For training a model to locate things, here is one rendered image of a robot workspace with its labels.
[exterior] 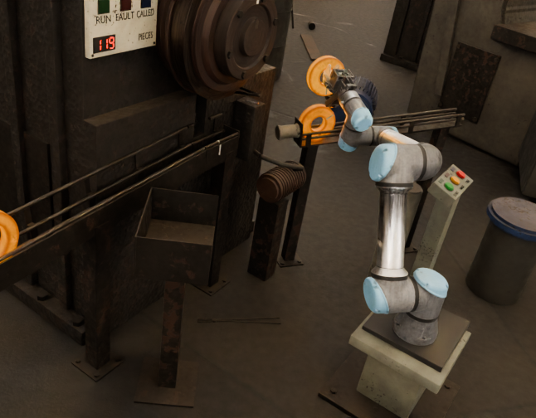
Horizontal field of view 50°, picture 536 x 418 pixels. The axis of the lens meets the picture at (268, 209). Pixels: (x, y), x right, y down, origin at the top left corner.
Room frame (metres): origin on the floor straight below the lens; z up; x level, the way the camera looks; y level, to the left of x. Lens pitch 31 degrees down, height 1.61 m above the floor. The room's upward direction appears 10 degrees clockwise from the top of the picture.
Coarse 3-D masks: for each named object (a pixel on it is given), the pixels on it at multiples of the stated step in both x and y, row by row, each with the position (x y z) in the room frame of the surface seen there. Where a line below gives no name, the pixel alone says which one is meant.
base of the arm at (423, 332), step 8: (408, 312) 1.47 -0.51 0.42; (400, 320) 1.49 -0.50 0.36; (408, 320) 1.46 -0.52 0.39; (416, 320) 1.45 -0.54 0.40; (424, 320) 1.44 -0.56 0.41; (432, 320) 1.45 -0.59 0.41; (400, 328) 1.46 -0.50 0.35; (408, 328) 1.45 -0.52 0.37; (416, 328) 1.44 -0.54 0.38; (424, 328) 1.44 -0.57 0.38; (432, 328) 1.45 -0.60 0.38; (400, 336) 1.45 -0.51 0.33; (408, 336) 1.44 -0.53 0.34; (416, 336) 1.43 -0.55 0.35; (424, 336) 1.45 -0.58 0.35; (432, 336) 1.45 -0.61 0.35; (416, 344) 1.43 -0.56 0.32; (424, 344) 1.43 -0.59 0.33
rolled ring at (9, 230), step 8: (0, 216) 1.15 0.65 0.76; (8, 216) 1.17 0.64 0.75; (0, 224) 1.14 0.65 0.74; (8, 224) 1.16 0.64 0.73; (16, 224) 1.18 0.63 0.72; (8, 232) 1.16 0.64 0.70; (16, 232) 1.18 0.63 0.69; (0, 240) 1.17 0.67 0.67; (8, 240) 1.16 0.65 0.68; (16, 240) 1.18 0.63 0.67; (0, 248) 1.15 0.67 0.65; (8, 248) 1.16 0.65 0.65
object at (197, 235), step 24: (168, 192) 1.47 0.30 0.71; (192, 192) 1.48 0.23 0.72; (144, 216) 1.34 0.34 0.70; (168, 216) 1.47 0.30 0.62; (192, 216) 1.48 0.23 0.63; (216, 216) 1.49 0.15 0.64; (144, 240) 1.21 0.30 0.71; (168, 240) 1.22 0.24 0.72; (192, 240) 1.40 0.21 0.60; (144, 264) 1.21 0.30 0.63; (168, 264) 1.22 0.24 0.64; (192, 264) 1.23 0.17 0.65; (168, 288) 1.34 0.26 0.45; (168, 312) 1.34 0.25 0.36; (168, 336) 1.34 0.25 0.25; (144, 360) 1.45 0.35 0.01; (168, 360) 1.34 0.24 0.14; (144, 384) 1.34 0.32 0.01; (168, 384) 1.34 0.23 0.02; (192, 384) 1.38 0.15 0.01
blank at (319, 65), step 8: (328, 56) 2.23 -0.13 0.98; (312, 64) 2.22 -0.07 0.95; (320, 64) 2.21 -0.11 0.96; (328, 64) 2.22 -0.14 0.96; (336, 64) 2.23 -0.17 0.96; (312, 72) 2.19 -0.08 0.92; (320, 72) 2.21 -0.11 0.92; (312, 80) 2.19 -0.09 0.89; (312, 88) 2.20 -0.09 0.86; (320, 88) 2.21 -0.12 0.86
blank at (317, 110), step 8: (320, 104) 2.23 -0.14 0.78; (304, 112) 2.21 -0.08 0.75; (312, 112) 2.20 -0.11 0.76; (320, 112) 2.21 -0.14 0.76; (328, 112) 2.23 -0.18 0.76; (304, 120) 2.18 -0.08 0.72; (312, 120) 2.20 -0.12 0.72; (328, 120) 2.23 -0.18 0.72; (304, 128) 2.18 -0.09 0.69; (320, 128) 2.24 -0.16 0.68; (328, 128) 2.23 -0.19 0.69; (304, 136) 2.19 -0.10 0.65
